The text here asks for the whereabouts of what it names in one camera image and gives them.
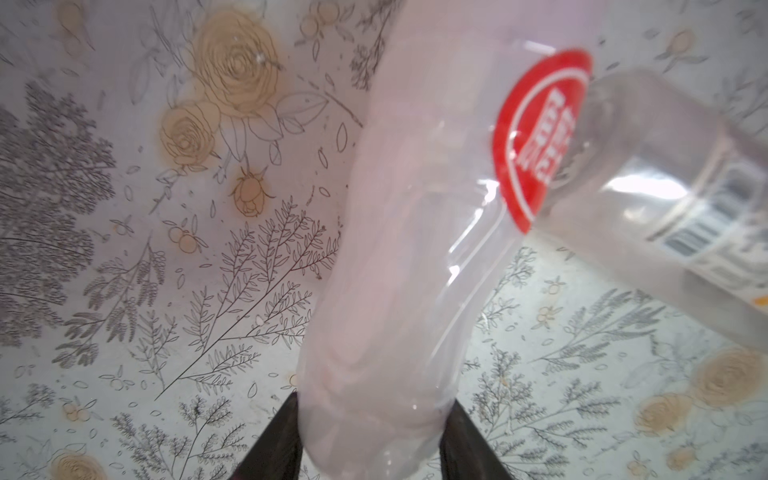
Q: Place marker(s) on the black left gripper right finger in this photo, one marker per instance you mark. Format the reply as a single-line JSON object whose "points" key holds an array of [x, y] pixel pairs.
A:
{"points": [[464, 453]]}

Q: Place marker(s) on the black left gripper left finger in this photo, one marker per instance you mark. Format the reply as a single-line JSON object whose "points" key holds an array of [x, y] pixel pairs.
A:
{"points": [[278, 452]]}

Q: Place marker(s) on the clear bottle orange white label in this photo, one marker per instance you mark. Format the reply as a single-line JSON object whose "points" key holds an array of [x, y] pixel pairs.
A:
{"points": [[670, 197]]}

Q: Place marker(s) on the white bottle red cap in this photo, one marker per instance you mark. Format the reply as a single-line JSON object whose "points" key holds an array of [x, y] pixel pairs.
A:
{"points": [[470, 114]]}

